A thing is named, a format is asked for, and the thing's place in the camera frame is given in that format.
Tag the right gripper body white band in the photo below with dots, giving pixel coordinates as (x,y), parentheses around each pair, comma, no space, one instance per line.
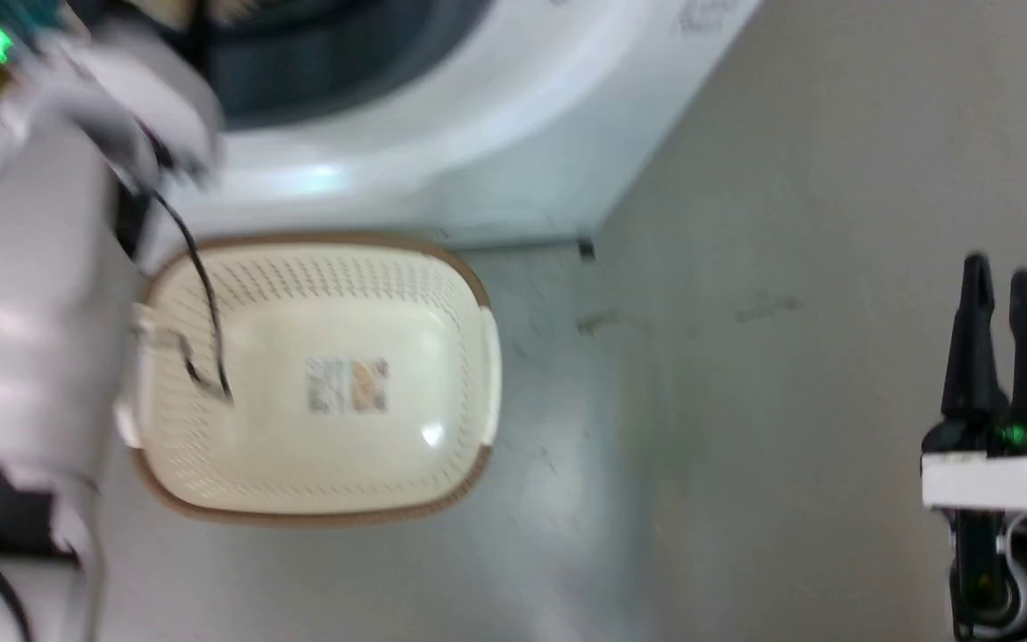
(1004,473)

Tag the tan plush toy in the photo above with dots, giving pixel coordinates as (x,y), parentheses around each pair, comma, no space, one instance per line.
(179,9)

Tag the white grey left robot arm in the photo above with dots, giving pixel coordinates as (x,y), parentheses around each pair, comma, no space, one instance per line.
(32,312)

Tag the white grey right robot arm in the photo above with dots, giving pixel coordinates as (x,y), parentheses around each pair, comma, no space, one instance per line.
(1013,580)

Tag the white washing machine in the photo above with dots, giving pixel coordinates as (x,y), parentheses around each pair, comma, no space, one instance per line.
(513,134)

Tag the cream plastic laundry basket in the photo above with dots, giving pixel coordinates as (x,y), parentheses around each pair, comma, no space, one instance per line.
(317,446)

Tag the printed sticker label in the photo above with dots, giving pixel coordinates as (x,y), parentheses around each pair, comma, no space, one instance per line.
(347,385)

